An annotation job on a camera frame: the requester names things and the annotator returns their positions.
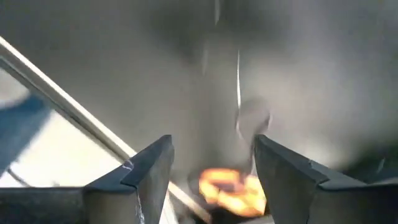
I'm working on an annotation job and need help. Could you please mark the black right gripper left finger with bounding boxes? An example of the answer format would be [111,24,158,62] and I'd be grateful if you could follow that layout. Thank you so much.
[0,134,175,224]

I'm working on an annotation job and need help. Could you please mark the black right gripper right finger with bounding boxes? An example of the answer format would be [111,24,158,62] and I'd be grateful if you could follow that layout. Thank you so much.
[254,134,398,224]

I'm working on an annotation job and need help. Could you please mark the orange rubber band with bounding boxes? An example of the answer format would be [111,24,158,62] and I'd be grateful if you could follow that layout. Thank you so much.
[198,167,267,218]

